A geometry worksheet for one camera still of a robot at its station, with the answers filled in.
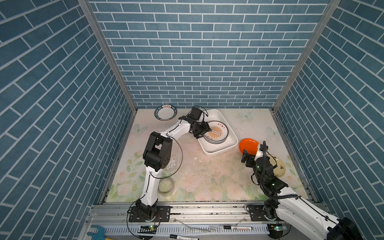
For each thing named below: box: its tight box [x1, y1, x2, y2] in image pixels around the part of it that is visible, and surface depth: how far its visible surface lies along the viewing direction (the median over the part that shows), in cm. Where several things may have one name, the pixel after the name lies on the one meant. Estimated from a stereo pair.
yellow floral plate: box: [266, 154, 286, 178], surface depth 91 cm
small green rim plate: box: [154, 104, 178, 121], surface depth 122 cm
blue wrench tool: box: [87, 225, 106, 240], surface depth 69 cm
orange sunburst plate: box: [203, 120, 229, 145], surface depth 104 cm
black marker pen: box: [169, 234, 199, 240], surface depth 68 cm
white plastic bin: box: [197, 108, 239, 156], surface depth 102 cm
